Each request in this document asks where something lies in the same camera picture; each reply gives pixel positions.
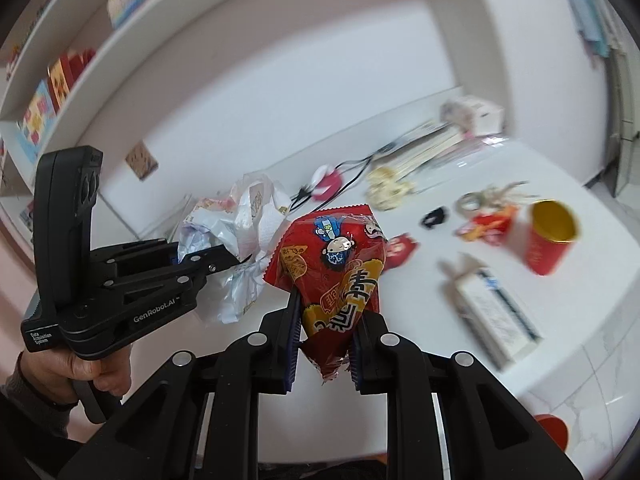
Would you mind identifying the clear plastic hibiscus bag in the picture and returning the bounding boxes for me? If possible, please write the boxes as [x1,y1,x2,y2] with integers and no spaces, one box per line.
[174,172,291,326]

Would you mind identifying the red snack wrapper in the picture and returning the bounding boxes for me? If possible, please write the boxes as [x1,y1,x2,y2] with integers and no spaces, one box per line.
[264,204,387,380]

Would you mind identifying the yellow lined paper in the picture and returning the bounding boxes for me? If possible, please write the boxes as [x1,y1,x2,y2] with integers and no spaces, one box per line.
[366,166,414,211]

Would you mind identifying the white knotted rope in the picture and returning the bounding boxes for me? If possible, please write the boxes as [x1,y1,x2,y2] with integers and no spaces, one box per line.
[454,180,536,216]

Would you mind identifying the red trash bin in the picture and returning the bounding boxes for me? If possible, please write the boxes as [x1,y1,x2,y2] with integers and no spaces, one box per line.
[534,414,570,452]

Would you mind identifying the left hand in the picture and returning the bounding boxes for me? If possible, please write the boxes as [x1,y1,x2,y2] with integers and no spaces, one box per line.
[18,347,131,404]

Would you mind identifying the red cartoon figurine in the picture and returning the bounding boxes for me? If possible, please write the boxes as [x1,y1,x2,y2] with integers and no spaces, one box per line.
[385,233,419,270]

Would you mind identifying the white cardboard box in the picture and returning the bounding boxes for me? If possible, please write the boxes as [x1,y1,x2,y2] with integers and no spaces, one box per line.
[437,254,544,372]

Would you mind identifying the pink white tape dispenser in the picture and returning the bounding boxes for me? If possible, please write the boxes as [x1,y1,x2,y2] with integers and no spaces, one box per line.
[309,165,343,203]

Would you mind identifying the black hair clip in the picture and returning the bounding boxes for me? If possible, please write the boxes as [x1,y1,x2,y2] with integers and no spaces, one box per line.
[421,206,449,230]

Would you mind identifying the small orange red wrapper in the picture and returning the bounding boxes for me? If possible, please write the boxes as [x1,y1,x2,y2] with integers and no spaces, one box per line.
[456,204,520,246]

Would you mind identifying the red gold paper cup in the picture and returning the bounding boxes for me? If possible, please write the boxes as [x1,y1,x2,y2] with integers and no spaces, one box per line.
[525,200,579,276]

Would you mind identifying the open book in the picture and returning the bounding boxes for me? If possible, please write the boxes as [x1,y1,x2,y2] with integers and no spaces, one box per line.
[371,122,466,180]

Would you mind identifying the floral tissue box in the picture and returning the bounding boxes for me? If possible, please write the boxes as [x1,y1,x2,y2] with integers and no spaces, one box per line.
[440,96,506,136]

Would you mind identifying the black power cable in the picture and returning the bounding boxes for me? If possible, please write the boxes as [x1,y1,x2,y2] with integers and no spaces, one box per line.
[288,138,402,213]

